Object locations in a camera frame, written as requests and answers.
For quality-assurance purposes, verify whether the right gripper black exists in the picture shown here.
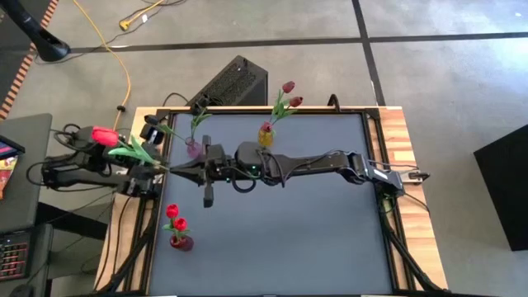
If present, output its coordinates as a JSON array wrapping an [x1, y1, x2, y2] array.
[[170, 134, 238, 209]]

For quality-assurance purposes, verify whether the red artificial tulip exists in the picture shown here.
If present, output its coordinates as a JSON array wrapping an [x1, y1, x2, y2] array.
[[162, 217, 191, 243], [164, 203, 181, 240], [91, 125, 170, 171]]

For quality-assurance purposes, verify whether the pink glass vase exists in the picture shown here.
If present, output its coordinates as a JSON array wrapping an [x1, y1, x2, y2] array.
[[184, 137, 204, 160]]

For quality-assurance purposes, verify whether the yellow glass vase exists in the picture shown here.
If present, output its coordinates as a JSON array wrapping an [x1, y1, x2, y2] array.
[[257, 128, 276, 149]]

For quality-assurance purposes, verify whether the grey desk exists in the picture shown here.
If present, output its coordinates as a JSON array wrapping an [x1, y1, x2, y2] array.
[[0, 113, 54, 232]]

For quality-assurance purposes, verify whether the colourful printed box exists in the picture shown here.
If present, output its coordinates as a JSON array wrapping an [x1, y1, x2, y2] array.
[[0, 154, 20, 200]]

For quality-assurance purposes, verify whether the black mesh computer case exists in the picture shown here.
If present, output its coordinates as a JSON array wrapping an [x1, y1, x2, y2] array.
[[187, 54, 269, 107]]

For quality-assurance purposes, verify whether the black mat with orange stripes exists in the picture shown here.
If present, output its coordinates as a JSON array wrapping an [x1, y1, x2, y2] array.
[[0, 0, 61, 120]]

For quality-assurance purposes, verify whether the black stand foot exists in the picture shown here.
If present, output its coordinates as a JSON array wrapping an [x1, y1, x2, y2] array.
[[0, 0, 72, 63]]

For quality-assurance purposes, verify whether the keyboard with red lights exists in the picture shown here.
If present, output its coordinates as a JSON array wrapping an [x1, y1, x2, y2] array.
[[0, 230, 33, 282]]

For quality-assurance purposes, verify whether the yellow power plug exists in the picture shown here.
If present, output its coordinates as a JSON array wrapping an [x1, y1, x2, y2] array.
[[118, 0, 166, 32]]

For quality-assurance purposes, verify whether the wooden table border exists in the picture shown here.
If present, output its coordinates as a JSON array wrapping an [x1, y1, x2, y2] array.
[[93, 105, 450, 293]]

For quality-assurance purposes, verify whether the black cabinet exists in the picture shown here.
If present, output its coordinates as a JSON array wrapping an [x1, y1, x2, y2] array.
[[473, 123, 528, 252]]

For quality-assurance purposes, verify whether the silver metal bracket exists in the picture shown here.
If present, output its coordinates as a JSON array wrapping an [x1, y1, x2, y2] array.
[[141, 122, 165, 146]]

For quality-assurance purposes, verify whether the yellow extension cable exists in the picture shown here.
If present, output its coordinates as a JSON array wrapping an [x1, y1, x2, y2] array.
[[73, 0, 132, 131]]

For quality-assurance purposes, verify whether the black cable bundle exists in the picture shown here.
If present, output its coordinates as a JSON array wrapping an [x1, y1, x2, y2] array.
[[94, 193, 164, 296], [377, 193, 449, 296]]

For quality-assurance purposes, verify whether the black aluminium table frame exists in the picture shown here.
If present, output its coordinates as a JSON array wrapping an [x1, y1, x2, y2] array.
[[123, 106, 417, 296]]

